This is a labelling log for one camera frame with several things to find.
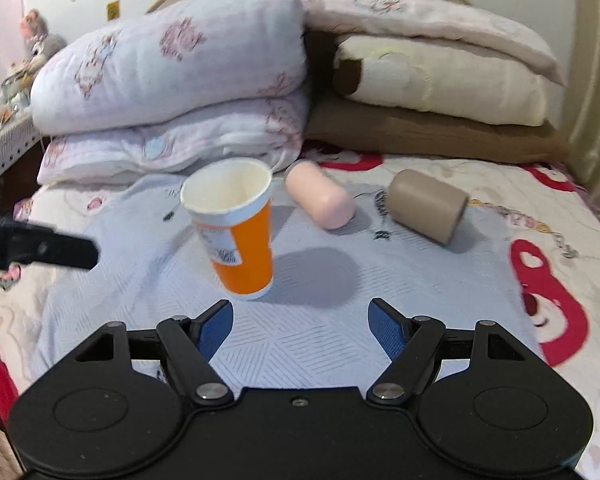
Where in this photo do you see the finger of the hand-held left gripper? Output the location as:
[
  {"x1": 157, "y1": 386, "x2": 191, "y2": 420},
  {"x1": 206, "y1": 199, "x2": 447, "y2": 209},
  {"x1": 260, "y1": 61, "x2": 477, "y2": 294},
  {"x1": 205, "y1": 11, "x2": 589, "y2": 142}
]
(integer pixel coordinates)
[{"x1": 0, "y1": 211, "x2": 100, "y2": 271}]

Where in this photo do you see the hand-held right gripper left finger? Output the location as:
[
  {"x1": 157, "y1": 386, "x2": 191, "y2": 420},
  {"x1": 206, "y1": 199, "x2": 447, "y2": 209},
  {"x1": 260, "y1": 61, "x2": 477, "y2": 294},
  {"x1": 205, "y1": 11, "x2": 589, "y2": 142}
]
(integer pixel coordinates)
[{"x1": 55, "y1": 300, "x2": 233, "y2": 407}]

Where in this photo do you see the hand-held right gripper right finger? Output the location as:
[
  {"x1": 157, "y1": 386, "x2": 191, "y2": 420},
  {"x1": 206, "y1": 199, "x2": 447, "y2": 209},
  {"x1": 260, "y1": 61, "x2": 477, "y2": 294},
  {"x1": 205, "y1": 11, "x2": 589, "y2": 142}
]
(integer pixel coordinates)
[{"x1": 365, "y1": 298, "x2": 546, "y2": 406}]

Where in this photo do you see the orange paper cup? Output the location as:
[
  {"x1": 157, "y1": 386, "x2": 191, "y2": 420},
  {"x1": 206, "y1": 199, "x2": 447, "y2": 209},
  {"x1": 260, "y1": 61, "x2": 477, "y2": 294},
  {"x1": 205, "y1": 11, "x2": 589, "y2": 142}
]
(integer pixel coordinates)
[{"x1": 180, "y1": 157, "x2": 276, "y2": 301}]

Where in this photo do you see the tan cup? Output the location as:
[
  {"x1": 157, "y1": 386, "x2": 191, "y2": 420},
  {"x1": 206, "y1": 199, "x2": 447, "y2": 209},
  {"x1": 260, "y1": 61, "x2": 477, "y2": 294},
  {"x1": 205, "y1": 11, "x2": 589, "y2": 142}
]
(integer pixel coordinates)
[{"x1": 387, "y1": 169, "x2": 470, "y2": 245}]

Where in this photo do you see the pink cup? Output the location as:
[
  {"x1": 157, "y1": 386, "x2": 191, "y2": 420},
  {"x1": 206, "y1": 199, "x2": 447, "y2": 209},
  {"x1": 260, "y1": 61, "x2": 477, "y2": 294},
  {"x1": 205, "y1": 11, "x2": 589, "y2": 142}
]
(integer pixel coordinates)
[{"x1": 285, "y1": 161, "x2": 355, "y2": 231}]

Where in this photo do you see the light blue textured cloth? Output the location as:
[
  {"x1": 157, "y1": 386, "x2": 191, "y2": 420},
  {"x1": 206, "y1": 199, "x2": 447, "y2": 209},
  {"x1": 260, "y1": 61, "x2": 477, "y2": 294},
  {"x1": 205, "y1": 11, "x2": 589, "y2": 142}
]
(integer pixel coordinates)
[{"x1": 30, "y1": 170, "x2": 548, "y2": 401}]

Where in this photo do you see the bedside table with lace cover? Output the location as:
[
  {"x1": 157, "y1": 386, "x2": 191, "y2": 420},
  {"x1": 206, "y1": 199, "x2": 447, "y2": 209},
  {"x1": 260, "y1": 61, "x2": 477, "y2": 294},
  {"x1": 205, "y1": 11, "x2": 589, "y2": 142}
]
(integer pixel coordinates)
[{"x1": 0, "y1": 109, "x2": 47, "y2": 221}]

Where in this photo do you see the doll on nightstand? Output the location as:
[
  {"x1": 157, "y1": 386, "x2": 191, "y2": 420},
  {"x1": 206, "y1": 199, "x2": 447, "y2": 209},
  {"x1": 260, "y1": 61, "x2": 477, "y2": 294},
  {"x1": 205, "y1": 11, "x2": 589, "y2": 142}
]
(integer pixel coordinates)
[{"x1": 0, "y1": 57, "x2": 38, "y2": 133}]

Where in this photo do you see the white floral folded quilt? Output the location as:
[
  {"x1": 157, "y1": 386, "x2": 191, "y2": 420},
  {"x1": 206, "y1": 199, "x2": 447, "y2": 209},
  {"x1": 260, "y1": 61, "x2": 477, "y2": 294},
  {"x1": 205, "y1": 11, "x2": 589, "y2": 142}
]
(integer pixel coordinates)
[
  {"x1": 36, "y1": 91, "x2": 307, "y2": 187},
  {"x1": 30, "y1": 0, "x2": 308, "y2": 137}
]

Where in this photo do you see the brown pillow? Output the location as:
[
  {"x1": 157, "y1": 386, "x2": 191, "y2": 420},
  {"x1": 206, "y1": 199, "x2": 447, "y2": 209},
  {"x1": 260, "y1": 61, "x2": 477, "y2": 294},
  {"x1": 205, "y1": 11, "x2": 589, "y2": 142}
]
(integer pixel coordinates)
[{"x1": 302, "y1": 97, "x2": 572, "y2": 165}]

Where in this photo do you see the grey plush toy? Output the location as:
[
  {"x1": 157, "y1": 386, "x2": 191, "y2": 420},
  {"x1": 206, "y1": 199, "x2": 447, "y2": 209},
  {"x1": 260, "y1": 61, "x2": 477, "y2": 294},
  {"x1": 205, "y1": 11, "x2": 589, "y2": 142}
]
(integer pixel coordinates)
[{"x1": 20, "y1": 9, "x2": 69, "y2": 63}]

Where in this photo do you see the cream pillow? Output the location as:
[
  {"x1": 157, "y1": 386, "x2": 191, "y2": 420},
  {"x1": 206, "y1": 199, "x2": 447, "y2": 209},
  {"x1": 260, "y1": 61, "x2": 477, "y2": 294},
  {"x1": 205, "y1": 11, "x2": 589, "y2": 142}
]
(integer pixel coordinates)
[{"x1": 332, "y1": 35, "x2": 548, "y2": 127}]

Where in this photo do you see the pink floral pillow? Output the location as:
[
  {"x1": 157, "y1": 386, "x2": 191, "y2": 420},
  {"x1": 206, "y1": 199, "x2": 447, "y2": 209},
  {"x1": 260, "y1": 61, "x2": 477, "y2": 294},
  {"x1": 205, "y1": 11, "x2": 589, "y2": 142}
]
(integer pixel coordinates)
[{"x1": 297, "y1": 0, "x2": 566, "y2": 86}]

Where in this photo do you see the pale striped curtain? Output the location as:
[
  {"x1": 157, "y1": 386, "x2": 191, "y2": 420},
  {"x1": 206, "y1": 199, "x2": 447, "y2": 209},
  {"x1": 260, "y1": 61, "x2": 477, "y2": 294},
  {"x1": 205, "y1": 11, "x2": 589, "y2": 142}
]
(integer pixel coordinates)
[{"x1": 562, "y1": 0, "x2": 600, "y2": 196}]

